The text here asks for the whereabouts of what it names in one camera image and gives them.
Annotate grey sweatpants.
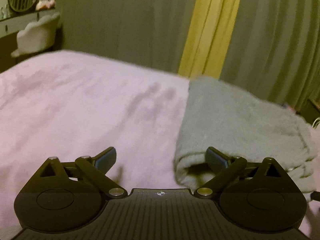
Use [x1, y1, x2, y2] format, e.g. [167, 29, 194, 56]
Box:
[174, 76, 318, 199]

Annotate pink fleece bed blanket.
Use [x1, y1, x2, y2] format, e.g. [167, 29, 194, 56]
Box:
[1, 50, 319, 239]

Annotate dark bedside table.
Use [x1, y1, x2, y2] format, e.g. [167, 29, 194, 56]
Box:
[299, 99, 319, 124]

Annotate grey-green curtain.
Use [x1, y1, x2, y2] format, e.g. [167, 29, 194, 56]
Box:
[56, 0, 319, 110]

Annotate white shell-shaped chair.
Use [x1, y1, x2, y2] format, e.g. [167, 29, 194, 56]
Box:
[11, 12, 60, 58]

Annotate white curved dressing table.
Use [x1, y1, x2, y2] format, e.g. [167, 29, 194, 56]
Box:
[1, 9, 56, 72]

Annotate yellow curtain panel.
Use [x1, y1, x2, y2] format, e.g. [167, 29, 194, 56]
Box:
[178, 0, 240, 79]

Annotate pink plush toy on dresser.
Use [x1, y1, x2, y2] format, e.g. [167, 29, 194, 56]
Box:
[35, 0, 56, 11]

